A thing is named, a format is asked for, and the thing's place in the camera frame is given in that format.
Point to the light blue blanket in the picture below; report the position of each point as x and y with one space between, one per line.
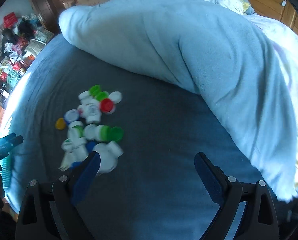
176 42

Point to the red and white bucket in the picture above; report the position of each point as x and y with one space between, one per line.
19 66

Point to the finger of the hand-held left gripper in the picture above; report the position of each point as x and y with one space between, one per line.
9 146
4 140

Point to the green bag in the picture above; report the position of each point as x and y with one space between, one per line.
13 76

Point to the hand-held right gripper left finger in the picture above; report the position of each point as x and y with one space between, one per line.
87 175

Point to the red box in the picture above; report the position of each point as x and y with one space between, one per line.
9 19

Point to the woven mesh bag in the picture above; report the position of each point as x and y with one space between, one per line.
39 41

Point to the small group of bottle caps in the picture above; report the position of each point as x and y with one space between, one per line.
91 112

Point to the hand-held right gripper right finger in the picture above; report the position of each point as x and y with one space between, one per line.
208 177

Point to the teal perforated plastic basket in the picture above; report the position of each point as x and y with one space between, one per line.
8 172

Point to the white tote bag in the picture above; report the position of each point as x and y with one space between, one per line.
3 68

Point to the dark wooden door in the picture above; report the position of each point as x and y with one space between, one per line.
41 0

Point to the white power strip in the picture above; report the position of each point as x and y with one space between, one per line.
4 92

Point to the black clothes pile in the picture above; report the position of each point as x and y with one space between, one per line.
24 28

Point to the white wall plug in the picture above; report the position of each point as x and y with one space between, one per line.
284 2

